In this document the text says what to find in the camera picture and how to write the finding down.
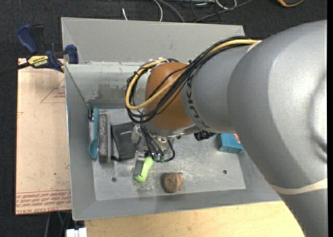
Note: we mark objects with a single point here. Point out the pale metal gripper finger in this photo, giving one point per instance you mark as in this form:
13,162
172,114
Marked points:
139,167

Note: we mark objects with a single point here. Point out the teal plastic spoon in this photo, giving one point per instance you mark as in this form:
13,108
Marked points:
93,149

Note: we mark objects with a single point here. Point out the black flat pouch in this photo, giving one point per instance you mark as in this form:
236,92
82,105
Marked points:
125,141

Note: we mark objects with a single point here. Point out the grey rough flat block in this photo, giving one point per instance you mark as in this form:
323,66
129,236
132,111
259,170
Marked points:
104,139

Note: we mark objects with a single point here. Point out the brown cardboard board red print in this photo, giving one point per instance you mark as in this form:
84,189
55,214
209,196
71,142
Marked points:
41,137

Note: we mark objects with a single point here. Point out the grey metal bin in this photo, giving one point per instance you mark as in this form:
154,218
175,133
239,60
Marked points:
109,41

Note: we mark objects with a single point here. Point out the blue box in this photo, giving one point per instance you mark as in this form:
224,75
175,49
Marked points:
227,145

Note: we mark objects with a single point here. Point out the brown round toy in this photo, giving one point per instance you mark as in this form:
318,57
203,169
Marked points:
172,182

